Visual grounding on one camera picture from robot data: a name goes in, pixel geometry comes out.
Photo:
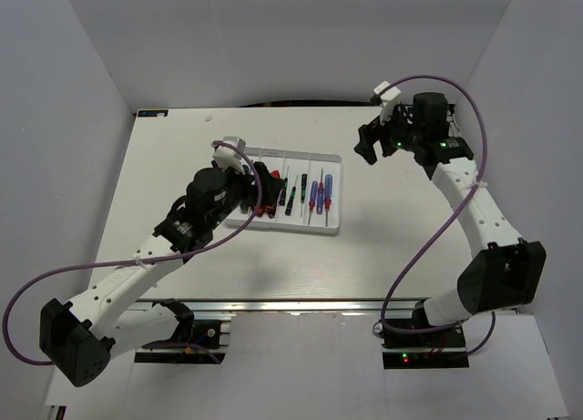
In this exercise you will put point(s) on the blue screwdriver back corner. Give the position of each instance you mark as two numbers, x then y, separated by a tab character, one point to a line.
320	195

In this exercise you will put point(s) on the blue screwdriver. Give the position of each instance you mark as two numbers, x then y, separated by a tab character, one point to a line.
312	199
328	183

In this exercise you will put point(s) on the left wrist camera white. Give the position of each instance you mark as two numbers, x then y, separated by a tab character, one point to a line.
226	158

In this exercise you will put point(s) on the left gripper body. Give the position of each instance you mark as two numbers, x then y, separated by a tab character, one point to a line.
239	189

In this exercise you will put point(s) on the black green precision screwdriver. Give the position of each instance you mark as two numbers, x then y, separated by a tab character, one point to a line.
304	178
282	199
290	201

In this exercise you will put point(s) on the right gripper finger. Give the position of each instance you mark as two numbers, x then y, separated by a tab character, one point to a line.
388	148
368	137

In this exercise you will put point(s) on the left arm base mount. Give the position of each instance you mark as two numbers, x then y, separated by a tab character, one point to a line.
197	338

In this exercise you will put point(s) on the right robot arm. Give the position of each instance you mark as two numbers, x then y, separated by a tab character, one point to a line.
505	269

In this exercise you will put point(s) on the white compartment tray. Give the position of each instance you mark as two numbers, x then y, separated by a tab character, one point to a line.
301	162

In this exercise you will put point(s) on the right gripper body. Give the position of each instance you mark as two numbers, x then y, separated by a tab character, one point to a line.
396	127

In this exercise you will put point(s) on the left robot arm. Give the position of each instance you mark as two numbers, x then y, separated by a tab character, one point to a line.
82	335

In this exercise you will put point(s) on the black green precision screwdriver front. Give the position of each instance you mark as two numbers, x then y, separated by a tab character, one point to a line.
282	199

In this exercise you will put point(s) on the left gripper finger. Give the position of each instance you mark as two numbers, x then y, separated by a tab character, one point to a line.
260	170
270	191

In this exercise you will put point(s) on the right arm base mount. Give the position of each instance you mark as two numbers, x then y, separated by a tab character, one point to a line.
440	350

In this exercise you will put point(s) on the blue screwdriver front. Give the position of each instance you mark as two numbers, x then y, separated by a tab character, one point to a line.
312	199

